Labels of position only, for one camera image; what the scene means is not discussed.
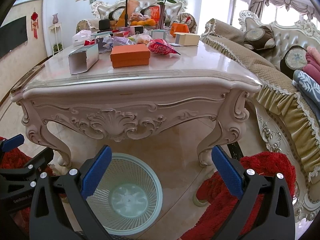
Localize silver carton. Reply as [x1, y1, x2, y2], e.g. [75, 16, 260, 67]
[68, 44, 99, 75]

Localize orange box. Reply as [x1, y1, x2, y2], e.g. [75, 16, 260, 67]
[110, 44, 151, 68]

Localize red snack bag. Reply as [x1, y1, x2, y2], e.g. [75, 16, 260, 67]
[146, 38, 180, 55]

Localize cream square box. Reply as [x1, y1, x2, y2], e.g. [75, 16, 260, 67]
[175, 33, 200, 46]

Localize pale green mesh wastebasket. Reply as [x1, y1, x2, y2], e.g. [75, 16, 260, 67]
[87, 153, 163, 236]

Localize white side table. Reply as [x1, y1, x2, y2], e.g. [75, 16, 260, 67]
[48, 23, 64, 55]

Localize white tissue pack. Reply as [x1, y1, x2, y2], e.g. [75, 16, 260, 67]
[72, 30, 92, 47]

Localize red chinese knot ornament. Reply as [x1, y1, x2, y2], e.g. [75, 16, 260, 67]
[30, 11, 39, 39]

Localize ornate cream coffee table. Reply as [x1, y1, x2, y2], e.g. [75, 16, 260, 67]
[11, 42, 262, 167]

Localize pink vase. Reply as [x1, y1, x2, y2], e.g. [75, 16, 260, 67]
[52, 13, 59, 24]

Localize folded blankets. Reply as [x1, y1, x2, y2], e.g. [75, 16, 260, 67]
[292, 46, 319, 122]

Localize black speaker box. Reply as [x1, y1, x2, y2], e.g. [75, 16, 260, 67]
[98, 19, 111, 32]

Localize long beige covered sofa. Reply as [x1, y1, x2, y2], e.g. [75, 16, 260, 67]
[201, 10, 319, 221]

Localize far ornate sofa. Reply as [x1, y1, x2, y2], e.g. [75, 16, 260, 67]
[76, 0, 188, 32]

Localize black phone stand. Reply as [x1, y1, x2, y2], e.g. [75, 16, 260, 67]
[119, 0, 133, 28]

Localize orange paper gift bag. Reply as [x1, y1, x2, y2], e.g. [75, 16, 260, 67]
[170, 22, 189, 37]

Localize window curtains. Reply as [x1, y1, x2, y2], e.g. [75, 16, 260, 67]
[248, 0, 319, 21]

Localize wall television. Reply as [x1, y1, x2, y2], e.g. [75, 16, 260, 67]
[0, 16, 28, 57]

